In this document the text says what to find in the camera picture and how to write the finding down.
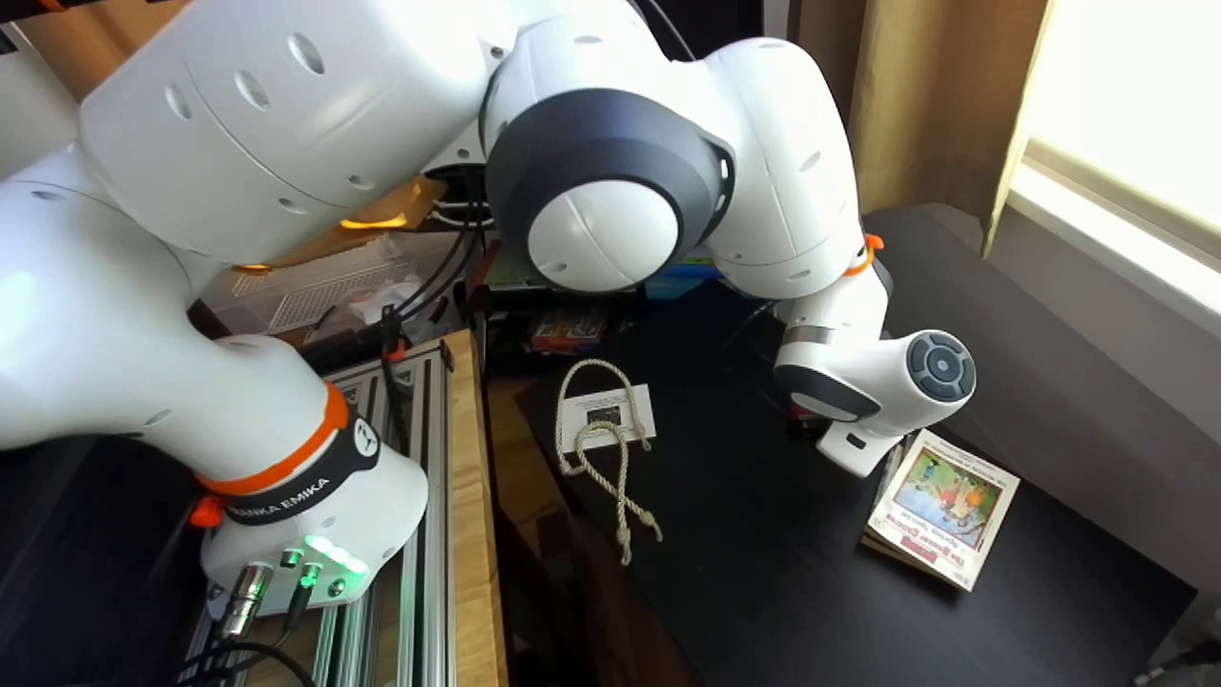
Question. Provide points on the clear plastic container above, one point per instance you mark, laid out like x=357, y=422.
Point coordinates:
x=315, y=286

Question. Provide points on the window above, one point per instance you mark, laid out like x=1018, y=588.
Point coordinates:
x=1126, y=105

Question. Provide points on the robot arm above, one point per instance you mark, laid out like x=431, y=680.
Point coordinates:
x=238, y=143

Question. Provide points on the small red box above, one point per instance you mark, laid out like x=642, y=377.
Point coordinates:
x=568, y=327

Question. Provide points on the illustrated paperback book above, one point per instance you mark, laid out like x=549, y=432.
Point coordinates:
x=944, y=506

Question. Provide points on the white card with dark print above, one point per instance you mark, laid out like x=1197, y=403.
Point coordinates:
x=630, y=405

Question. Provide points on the yellow curtain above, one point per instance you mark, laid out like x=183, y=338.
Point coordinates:
x=935, y=95

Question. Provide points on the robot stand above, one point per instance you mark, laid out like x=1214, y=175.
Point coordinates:
x=458, y=534

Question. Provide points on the blue box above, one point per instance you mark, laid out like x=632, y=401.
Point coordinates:
x=679, y=279

